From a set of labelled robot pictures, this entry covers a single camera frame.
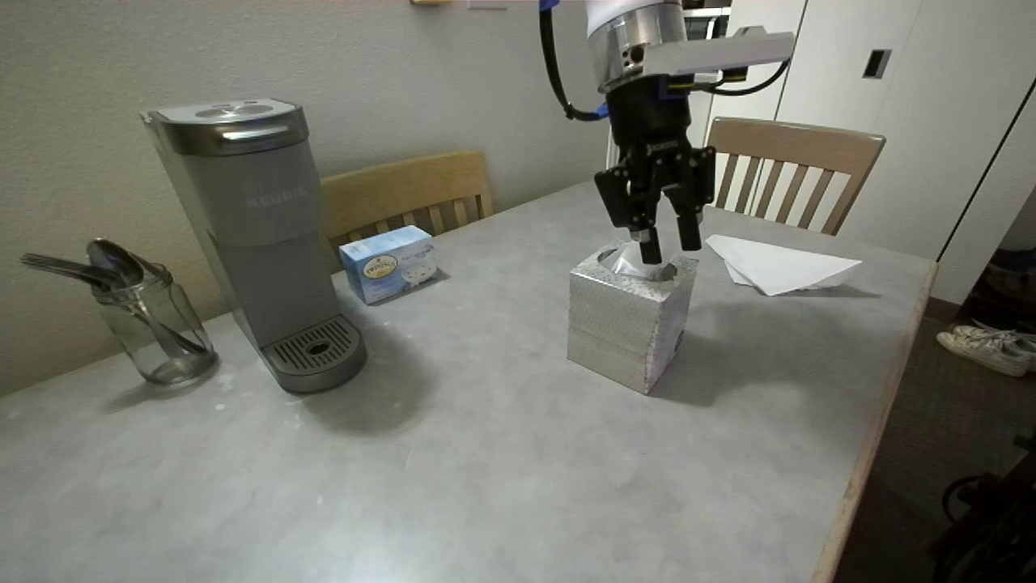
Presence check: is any white tissue sheet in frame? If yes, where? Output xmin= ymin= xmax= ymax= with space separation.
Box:
xmin=609 ymin=240 xmax=683 ymax=286

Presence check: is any black and blue robot cable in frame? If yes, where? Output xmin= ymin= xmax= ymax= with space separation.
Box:
xmin=533 ymin=0 xmax=615 ymax=125

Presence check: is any wooden slat-back chair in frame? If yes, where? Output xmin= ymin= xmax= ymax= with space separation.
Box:
xmin=705 ymin=114 xmax=890 ymax=240
xmin=316 ymin=144 xmax=496 ymax=271

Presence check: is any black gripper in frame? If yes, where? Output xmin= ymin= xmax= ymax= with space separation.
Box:
xmin=591 ymin=77 xmax=718 ymax=267

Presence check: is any black object on floor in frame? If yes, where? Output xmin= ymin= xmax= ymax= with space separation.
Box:
xmin=929 ymin=431 xmax=1036 ymax=583

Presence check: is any clear glass jar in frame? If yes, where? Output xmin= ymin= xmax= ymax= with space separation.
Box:
xmin=89 ymin=261 xmax=221 ymax=389

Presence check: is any small light blue box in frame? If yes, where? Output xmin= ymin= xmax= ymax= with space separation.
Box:
xmin=337 ymin=223 xmax=442 ymax=306

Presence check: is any grey wrist camera bar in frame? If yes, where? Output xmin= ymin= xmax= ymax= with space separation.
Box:
xmin=645 ymin=25 xmax=800 ymax=84

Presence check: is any pair of white shoes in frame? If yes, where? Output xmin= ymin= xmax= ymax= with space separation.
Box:
xmin=931 ymin=321 xmax=1036 ymax=382

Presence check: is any folded white tissue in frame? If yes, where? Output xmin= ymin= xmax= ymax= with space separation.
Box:
xmin=705 ymin=233 xmax=866 ymax=301

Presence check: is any grey single-serve coffee maker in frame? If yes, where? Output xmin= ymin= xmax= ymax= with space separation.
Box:
xmin=135 ymin=98 xmax=369 ymax=397

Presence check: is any white patterned cube tissue box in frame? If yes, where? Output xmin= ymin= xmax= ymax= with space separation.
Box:
xmin=563 ymin=241 xmax=696 ymax=397

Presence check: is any white door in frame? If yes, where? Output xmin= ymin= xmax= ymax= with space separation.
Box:
xmin=741 ymin=0 xmax=1036 ymax=306

